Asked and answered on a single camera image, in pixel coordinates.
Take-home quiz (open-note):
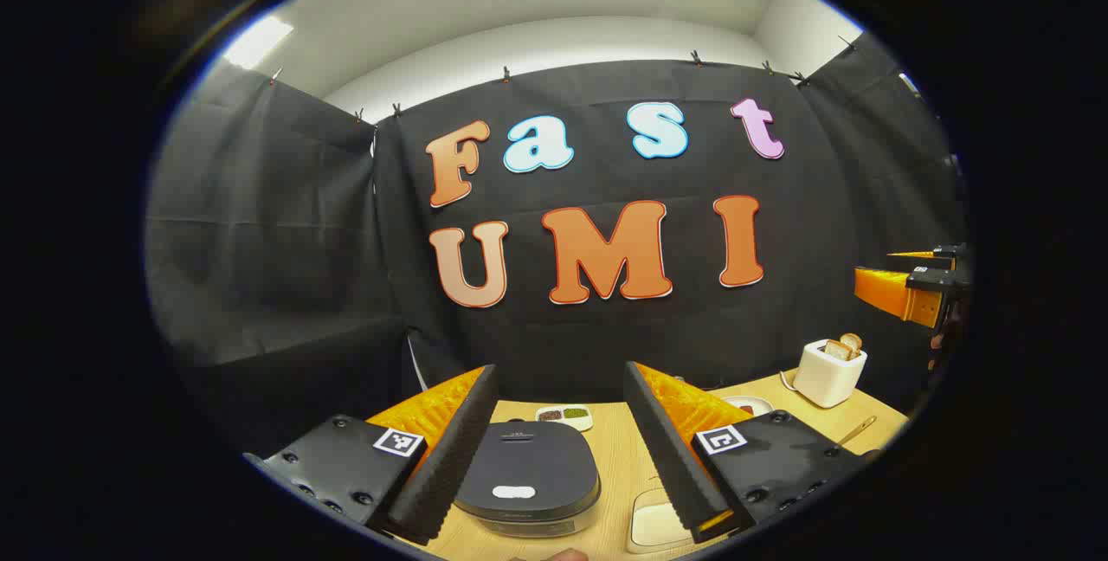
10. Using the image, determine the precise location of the white divided bean dish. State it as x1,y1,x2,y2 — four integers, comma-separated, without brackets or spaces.
535,405,595,433

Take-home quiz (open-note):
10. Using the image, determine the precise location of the ceiling light panel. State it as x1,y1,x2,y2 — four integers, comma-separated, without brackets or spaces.
223,16,295,70

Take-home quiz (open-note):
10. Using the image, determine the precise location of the dark grey rice cooker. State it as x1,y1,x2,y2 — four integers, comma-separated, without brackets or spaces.
453,421,602,539

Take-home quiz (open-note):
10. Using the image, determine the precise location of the white toaster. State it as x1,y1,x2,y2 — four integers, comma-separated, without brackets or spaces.
792,339,868,409

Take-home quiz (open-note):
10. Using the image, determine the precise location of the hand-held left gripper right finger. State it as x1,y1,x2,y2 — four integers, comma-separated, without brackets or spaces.
623,361,866,545

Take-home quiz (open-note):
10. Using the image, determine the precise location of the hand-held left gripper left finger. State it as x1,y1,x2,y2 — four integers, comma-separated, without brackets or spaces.
242,364,500,546

